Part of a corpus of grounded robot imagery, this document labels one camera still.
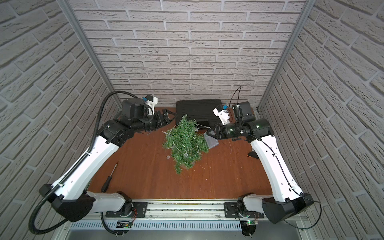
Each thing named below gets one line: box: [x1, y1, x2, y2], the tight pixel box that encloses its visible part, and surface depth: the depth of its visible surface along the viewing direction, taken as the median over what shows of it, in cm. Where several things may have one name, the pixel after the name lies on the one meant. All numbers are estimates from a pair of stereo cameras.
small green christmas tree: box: [162, 114, 209, 174], surface depth 68 cm
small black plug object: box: [247, 148, 260, 159], surface depth 96 cm
